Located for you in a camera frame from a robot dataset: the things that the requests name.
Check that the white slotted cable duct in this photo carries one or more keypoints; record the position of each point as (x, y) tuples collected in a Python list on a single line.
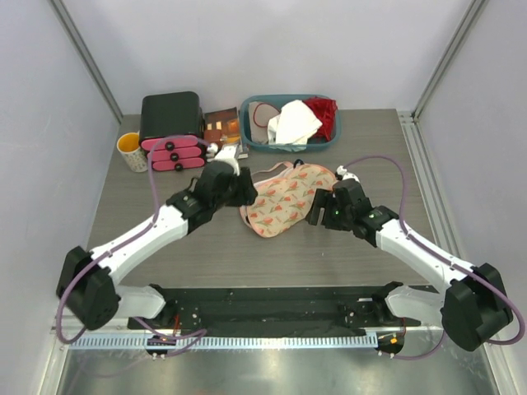
[(139, 341)]

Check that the pink mesh laundry bag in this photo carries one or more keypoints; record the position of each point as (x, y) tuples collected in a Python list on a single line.
[(284, 202)]

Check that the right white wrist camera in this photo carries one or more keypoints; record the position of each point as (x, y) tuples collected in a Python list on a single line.
[(342, 173)]

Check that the teal plastic basket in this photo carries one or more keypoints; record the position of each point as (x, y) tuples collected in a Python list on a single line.
[(279, 100)]

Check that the navy blue bra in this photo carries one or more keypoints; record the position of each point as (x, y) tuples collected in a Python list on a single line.
[(278, 171)]

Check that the stack of books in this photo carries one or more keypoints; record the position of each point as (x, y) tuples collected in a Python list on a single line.
[(222, 128)]

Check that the white cloth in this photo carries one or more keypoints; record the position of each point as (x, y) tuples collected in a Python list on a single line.
[(294, 125)]

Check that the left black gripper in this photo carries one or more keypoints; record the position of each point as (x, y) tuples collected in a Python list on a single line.
[(247, 192)]

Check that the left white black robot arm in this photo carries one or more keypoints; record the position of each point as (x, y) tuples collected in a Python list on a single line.
[(90, 282)]

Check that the black pink drawer organizer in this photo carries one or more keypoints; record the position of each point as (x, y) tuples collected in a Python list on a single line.
[(171, 131)]

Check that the grey cloth with red loop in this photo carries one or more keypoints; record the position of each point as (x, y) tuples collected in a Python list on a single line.
[(260, 113)]

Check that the red garment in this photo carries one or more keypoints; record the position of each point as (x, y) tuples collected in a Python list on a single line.
[(325, 111)]

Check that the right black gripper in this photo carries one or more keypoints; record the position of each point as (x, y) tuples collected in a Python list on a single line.
[(323, 198)]

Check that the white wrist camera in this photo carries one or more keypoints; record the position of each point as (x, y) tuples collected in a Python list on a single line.
[(227, 153), (342, 173)]

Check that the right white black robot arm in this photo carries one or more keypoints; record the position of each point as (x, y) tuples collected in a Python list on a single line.
[(469, 303)]

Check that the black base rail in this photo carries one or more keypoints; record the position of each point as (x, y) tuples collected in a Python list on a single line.
[(276, 312)]

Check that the yellow inside patterned mug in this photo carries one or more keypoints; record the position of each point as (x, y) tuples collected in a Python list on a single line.
[(128, 146)]

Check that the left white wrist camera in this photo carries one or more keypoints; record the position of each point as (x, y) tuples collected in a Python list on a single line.
[(227, 153)]

